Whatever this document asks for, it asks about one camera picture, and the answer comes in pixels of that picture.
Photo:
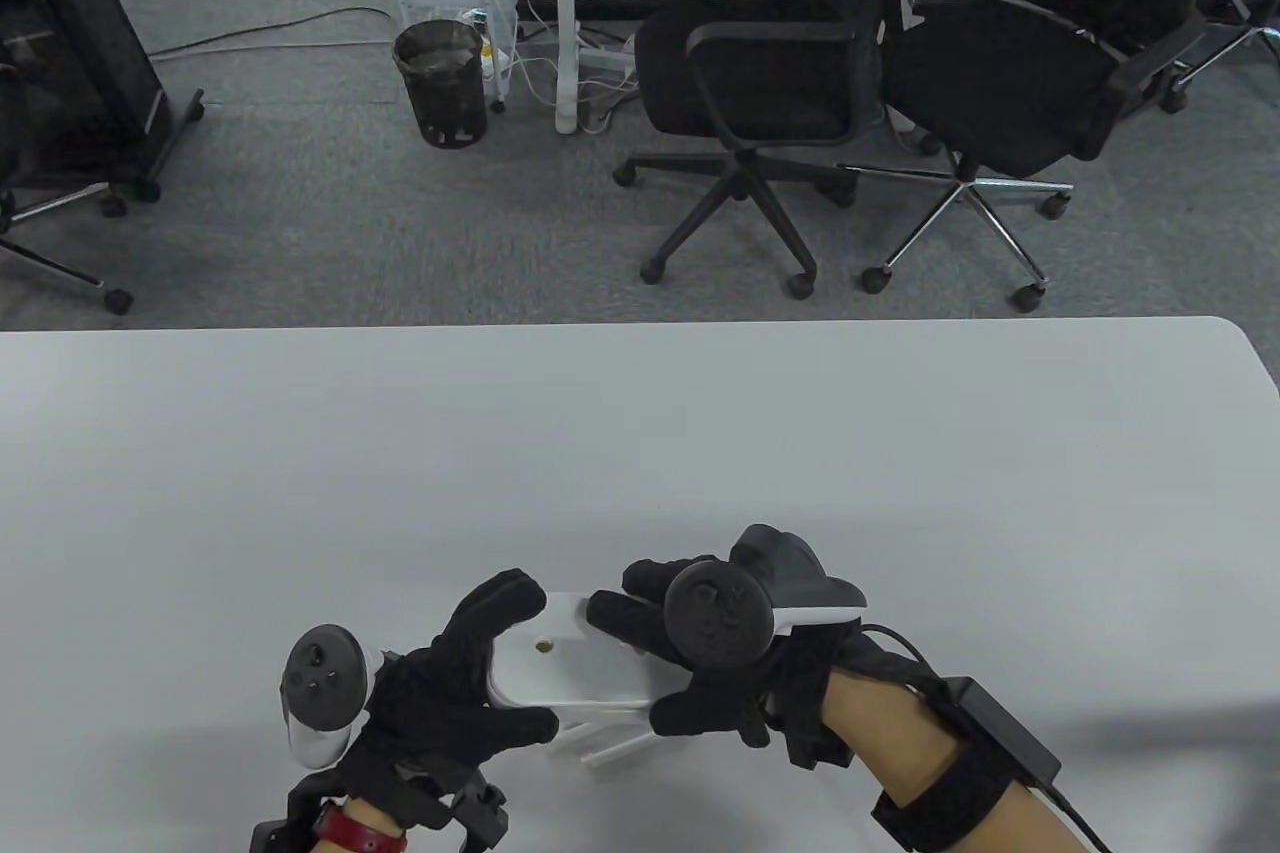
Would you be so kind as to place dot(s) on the person's right hand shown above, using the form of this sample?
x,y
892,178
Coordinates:
x,y
800,683

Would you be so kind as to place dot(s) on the person's left hand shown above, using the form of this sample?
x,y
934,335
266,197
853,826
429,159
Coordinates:
x,y
440,693

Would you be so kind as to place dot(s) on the grey hand controller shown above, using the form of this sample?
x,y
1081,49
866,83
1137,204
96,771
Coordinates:
x,y
320,683
715,618

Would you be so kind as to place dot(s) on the white Hanoi Tower plate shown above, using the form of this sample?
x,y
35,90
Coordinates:
x,y
570,658

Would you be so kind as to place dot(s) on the white Hanoi Tower peg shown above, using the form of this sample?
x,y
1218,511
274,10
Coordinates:
x,y
575,738
620,755

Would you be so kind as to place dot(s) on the black forearm battery box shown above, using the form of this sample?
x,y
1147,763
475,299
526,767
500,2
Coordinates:
x,y
1000,728

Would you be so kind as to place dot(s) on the red wrist watch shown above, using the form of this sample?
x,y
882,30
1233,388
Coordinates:
x,y
355,831

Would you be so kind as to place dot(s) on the black mesh waste bin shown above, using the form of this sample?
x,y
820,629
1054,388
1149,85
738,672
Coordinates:
x,y
440,83

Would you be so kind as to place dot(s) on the black office chair chrome base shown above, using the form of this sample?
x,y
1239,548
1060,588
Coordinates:
x,y
1000,93

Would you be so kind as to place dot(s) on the white power strip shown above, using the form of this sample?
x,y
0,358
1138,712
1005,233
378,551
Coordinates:
x,y
605,61

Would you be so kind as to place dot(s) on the black cabinet on wheels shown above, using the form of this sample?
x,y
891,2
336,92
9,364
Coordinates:
x,y
70,53

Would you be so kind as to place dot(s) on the white table leg post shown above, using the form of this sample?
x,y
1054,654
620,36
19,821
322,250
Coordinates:
x,y
567,13

